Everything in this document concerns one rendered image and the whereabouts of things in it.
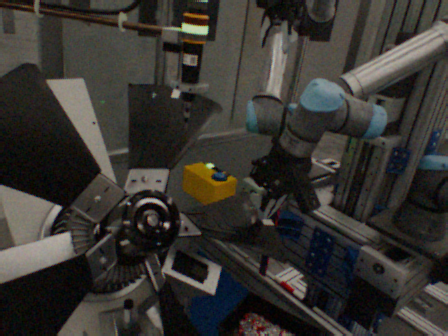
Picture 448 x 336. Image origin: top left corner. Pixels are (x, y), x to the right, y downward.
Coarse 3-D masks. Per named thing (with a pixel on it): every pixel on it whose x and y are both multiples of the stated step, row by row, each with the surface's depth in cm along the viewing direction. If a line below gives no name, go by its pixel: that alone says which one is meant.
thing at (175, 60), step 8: (168, 32) 70; (176, 32) 69; (168, 40) 70; (176, 40) 70; (168, 48) 70; (176, 48) 70; (176, 56) 71; (176, 64) 72; (176, 72) 72; (176, 80) 73; (200, 80) 76; (176, 88) 71; (184, 88) 71; (192, 88) 71; (200, 88) 71; (208, 88) 74
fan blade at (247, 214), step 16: (240, 192) 104; (192, 208) 93; (208, 208) 94; (224, 208) 96; (240, 208) 98; (208, 224) 87; (224, 224) 89; (240, 224) 92; (256, 224) 95; (224, 240) 84; (240, 240) 87; (256, 240) 90; (272, 240) 93; (272, 256) 89
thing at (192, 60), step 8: (184, 48) 70; (192, 48) 70; (200, 48) 70; (184, 56) 71; (192, 56) 70; (200, 56) 71; (184, 64) 71; (192, 64) 71; (200, 64) 72; (184, 72) 72; (192, 72) 71; (184, 80) 72; (192, 80) 72; (184, 96) 74; (192, 96) 74
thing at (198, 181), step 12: (192, 168) 133; (204, 168) 134; (192, 180) 132; (204, 180) 127; (216, 180) 127; (228, 180) 128; (192, 192) 133; (204, 192) 128; (216, 192) 126; (228, 192) 130; (204, 204) 129
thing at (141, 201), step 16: (144, 192) 74; (160, 192) 76; (128, 208) 72; (144, 208) 74; (160, 208) 76; (176, 208) 77; (96, 224) 79; (112, 224) 74; (128, 224) 71; (144, 224) 74; (160, 224) 76; (176, 224) 77; (96, 240) 78; (128, 240) 71; (144, 240) 73; (160, 240) 75; (128, 256) 80; (144, 256) 77
